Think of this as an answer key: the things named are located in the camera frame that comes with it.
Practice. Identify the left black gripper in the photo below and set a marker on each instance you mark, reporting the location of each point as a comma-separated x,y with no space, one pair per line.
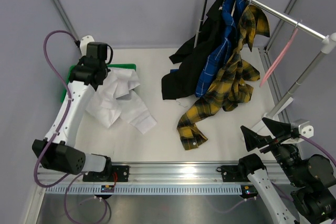
82,60

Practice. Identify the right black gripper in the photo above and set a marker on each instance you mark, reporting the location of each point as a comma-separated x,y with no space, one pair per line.
253,140

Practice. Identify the white shirt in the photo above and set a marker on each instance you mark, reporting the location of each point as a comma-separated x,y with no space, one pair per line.
117,99

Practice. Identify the pink hanger with metal hook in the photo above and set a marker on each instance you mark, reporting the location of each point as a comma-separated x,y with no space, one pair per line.
280,56

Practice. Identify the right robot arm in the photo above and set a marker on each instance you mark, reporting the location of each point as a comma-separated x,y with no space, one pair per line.
307,166

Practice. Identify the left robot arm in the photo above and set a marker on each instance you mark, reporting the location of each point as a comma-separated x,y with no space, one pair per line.
57,150

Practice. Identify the yellow plaid shirt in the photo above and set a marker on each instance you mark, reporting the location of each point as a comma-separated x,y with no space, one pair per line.
229,87

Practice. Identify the black shirt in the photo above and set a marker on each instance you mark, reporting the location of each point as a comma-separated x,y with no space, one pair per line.
182,82

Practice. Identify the blue plaid shirt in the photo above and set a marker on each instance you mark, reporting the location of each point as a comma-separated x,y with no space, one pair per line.
231,11

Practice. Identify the metal clothes rack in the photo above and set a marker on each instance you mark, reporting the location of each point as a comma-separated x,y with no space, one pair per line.
327,41

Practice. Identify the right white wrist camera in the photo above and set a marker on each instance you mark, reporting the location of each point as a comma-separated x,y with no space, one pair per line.
298,128

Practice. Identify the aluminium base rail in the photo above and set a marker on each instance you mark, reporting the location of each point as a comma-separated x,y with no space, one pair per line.
175,172

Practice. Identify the white slotted cable duct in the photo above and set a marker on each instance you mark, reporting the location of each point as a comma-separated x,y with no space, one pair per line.
124,189

